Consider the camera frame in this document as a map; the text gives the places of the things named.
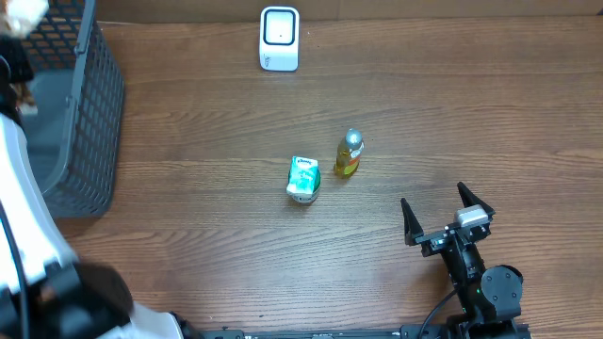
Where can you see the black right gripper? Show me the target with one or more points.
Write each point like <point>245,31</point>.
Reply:
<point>433,241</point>

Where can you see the yellow liquid bottle silver cap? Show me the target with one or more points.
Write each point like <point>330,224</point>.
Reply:
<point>348,155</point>

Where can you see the teal white tissue pack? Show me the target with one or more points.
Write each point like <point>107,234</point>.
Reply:
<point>302,162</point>

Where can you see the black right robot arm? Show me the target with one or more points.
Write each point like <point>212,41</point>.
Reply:
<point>485,301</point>

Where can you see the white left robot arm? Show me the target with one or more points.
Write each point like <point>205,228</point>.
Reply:
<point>46,291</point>

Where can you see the white barcode scanner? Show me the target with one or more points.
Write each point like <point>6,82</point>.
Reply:
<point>279,39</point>

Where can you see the green lid white jar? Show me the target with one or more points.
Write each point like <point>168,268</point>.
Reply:
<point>317,188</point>

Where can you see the dark grey mesh basket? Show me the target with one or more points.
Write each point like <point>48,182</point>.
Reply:
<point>73,140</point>

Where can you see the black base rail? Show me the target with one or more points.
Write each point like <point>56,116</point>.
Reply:
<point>358,334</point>

